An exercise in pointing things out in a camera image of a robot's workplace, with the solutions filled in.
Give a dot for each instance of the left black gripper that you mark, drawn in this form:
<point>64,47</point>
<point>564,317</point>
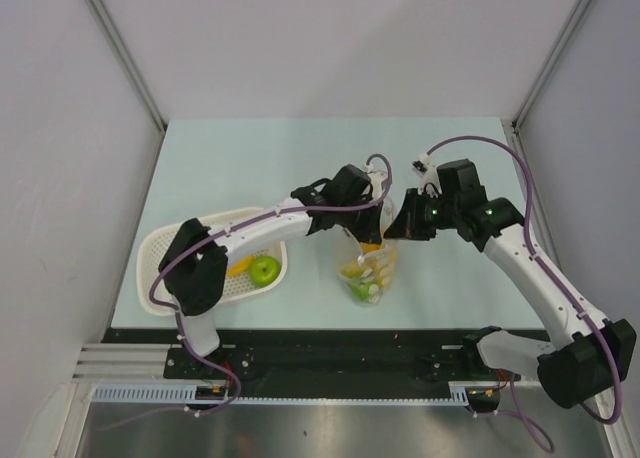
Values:
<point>370,232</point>

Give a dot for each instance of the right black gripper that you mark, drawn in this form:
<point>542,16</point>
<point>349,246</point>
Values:
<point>407,224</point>

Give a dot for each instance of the clear zip top bag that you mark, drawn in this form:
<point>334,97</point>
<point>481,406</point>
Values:
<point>380,265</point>

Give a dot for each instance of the green fake apple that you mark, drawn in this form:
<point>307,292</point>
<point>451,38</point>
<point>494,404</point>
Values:
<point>264,270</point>

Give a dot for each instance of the yellow fake bell pepper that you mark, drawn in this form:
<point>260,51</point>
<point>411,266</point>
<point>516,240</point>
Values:
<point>239,267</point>

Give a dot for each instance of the orange fake fruit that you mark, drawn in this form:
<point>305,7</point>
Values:
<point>367,248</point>

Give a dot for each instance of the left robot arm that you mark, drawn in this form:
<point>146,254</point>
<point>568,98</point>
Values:
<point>192,272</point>

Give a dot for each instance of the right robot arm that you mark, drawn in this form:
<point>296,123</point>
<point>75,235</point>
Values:
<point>585,353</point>

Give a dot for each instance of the yellow fake banana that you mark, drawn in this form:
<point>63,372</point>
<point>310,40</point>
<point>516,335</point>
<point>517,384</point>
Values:
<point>352,270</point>

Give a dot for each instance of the green fake lime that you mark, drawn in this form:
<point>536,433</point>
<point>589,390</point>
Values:
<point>360,292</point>

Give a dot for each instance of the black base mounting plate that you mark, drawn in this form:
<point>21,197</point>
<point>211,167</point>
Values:
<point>350,359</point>

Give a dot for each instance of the white perforated plastic basket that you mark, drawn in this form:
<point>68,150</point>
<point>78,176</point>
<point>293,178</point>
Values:
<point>238,285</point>

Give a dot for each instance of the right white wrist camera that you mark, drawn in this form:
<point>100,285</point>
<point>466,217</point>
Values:
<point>427,172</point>

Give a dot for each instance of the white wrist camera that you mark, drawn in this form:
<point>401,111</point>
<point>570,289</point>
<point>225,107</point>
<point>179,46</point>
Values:
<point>427,172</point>
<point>378,182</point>

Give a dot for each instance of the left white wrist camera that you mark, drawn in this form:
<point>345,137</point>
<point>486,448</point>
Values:
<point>378,182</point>

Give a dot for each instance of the white slotted cable duct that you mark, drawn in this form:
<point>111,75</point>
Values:
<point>193,395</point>

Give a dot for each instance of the right aluminium frame post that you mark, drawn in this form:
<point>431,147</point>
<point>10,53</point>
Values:
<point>560,45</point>

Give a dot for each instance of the aluminium frame post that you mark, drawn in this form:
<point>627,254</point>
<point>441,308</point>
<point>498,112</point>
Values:
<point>115,40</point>
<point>560,45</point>

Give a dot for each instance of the left aluminium frame post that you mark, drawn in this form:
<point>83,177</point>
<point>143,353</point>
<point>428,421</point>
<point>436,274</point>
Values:
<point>115,40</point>

